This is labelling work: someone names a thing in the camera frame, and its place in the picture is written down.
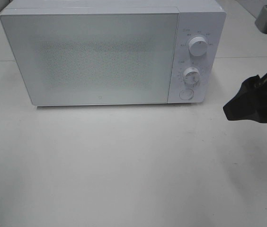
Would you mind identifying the upper white round knob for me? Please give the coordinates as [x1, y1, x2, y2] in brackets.
[188, 36, 208, 57]

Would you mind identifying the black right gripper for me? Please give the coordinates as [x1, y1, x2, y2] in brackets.
[223, 73, 267, 123]

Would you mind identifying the white microwave oven body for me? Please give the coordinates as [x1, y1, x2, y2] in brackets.
[0, 0, 226, 105]

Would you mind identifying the round door release button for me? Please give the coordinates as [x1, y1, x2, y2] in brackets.
[179, 89, 194, 100]

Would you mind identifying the white timer knob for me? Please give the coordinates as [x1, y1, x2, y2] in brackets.
[183, 67, 200, 85]

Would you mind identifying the white microwave door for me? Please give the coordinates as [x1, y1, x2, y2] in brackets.
[0, 13, 178, 106]

